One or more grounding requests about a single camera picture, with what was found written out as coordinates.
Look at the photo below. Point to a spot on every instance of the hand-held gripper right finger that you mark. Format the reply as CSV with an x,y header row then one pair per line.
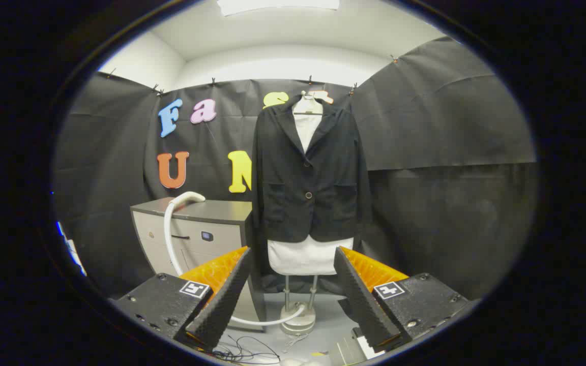
x,y
361,300

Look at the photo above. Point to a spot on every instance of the white plastic hanger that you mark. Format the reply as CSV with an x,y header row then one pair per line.
x,y
307,105

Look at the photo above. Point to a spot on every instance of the black backdrop cloth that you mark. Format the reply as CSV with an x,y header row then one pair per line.
x,y
450,203

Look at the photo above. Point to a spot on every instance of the black jacket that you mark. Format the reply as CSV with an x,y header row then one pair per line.
x,y
283,178

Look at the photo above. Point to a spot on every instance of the metal steamer stand poles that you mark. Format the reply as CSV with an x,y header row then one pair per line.
x,y
286,292

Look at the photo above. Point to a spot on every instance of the white steamer base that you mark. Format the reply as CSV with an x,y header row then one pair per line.
x,y
298,320

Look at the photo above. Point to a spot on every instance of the white shirt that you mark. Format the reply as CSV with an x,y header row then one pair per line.
x,y
303,256

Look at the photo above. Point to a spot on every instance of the grey cabinet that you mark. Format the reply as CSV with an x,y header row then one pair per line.
x,y
211,231

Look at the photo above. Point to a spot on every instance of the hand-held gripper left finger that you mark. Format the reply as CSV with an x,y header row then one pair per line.
x,y
224,300

